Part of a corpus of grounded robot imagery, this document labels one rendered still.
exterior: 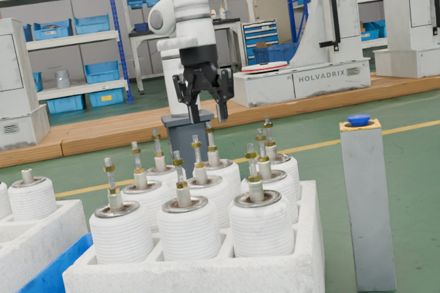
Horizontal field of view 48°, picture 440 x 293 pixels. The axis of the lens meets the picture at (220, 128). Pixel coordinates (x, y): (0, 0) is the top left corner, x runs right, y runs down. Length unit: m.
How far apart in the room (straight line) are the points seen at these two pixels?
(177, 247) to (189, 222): 0.05
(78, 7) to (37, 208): 8.26
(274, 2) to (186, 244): 6.73
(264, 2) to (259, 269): 6.73
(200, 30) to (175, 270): 0.45
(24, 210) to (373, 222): 0.73
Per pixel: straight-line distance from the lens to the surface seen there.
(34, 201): 1.17
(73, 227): 1.21
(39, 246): 1.10
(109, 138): 2.88
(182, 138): 1.43
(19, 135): 3.01
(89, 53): 9.29
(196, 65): 0.99
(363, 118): 0.92
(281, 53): 5.50
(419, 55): 3.46
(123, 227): 0.81
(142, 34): 6.25
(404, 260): 1.13
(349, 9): 3.30
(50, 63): 9.36
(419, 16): 3.53
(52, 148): 2.91
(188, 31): 0.96
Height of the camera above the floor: 0.50
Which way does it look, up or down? 10 degrees down
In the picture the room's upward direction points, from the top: 9 degrees counter-clockwise
